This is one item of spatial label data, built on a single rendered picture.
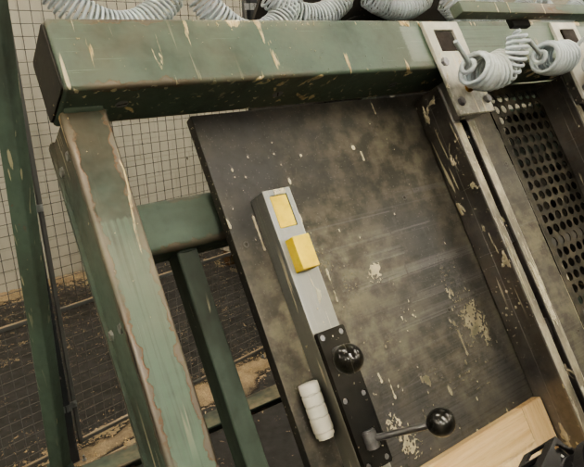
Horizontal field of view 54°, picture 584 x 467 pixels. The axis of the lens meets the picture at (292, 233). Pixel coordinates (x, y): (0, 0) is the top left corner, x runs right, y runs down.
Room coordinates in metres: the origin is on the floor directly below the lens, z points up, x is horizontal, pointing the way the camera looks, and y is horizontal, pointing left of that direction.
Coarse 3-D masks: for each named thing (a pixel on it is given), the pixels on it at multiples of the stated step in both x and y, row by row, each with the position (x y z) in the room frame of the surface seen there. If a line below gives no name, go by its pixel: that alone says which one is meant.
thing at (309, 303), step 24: (264, 192) 0.83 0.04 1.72; (288, 192) 0.85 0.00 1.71; (264, 216) 0.82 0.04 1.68; (264, 240) 0.82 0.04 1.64; (288, 264) 0.78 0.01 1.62; (288, 288) 0.78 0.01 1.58; (312, 288) 0.77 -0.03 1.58; (312, 312) 0.75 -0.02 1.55; (312, 336) 0.73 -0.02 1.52; (312, 360) 0.73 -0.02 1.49; (336, 408) 0.69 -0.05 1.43; (336, 432) 0.69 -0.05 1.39
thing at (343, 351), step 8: (344, 344) 0.64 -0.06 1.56; (352, 344) 0.63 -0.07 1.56; (336, 352) 0.63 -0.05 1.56; (344, 352) 0.62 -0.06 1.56; (352, 352) 0.62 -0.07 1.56; (360, 352) 0.62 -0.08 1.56; (336, 360) 0.62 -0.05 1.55; (344, 360) 0.61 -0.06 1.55; (352, 360) 0.61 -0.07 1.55; (360, 360) 0.62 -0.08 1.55; (336, 368) 0.62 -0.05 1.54; (344, 368) 0.61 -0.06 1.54; (352, 368) 0.61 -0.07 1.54; (360, 368) 0.62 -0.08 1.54
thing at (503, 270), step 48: (432, 48) 1.09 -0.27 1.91; (432, 96) 1.11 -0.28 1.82; (480, 96) 1.09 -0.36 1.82; (432, 144) 1.11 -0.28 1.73; (480, 144) 1.08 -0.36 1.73; (480, 192) 1.01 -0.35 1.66; (480, 240) 1.01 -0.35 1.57; (528, 288) 0.94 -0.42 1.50; (528, 336) 0.92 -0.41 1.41; (528, 384) 0.91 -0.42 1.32; (576, 384) 0.88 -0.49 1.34; (576, 432) 0.84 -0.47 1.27
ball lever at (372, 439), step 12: (444, 408) 0.64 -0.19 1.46; (432, 420) 0.63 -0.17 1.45; (444, 420) 0.63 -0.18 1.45; (372, 432) 0.67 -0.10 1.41; (384, 432) 0.67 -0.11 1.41; (396, 432) 0.66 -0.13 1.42; (408, 432) 0.65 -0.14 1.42; (432, 432) 0.63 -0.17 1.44; (444, 432) 0.62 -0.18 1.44; (372, 444) 0.66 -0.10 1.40
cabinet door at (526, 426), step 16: (528, 400) 0.89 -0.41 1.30; (512, 416) 0.84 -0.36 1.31; (528, 416) 0.85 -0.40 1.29; (544, 416) 0.87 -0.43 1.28; (480, 432) 0.80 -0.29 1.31; (496, 432) 0.81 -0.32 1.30; (512, 432) 0.82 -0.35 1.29; (528, 432) 0.84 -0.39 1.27; (544, 432) 0.85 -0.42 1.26; (464, 448) 0.76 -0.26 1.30; (480, 448) 0.78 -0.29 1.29; (496, 448) 0.79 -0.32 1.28; (512, 448) 0.80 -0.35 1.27; (528, 448) 0.82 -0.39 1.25; (432, 464) 0.73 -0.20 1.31; (448, 464) 0.74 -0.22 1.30; (464, 464) 0.75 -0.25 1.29; (480, 464) 0.76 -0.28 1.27; (496, 464) 0.77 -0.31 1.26; (512, 464) 0.79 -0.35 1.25
